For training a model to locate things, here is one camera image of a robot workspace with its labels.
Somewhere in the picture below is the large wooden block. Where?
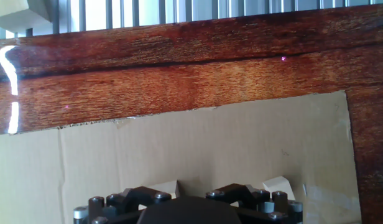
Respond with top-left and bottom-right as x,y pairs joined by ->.
138,179 -> 181,211

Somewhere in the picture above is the brown cardboard sheet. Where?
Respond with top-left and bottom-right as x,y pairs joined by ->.
0,90 -> 363,224

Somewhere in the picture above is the small wooden block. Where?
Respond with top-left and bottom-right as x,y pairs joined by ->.
262,175 -> 297,202

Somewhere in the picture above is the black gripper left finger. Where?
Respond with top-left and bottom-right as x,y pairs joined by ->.
73,185 -> 173,224

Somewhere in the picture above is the dark wooden board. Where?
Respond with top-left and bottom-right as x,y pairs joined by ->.
0,2 -> 383,224

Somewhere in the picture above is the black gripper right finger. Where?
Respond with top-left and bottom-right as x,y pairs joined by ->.
205,182 -> 304,224

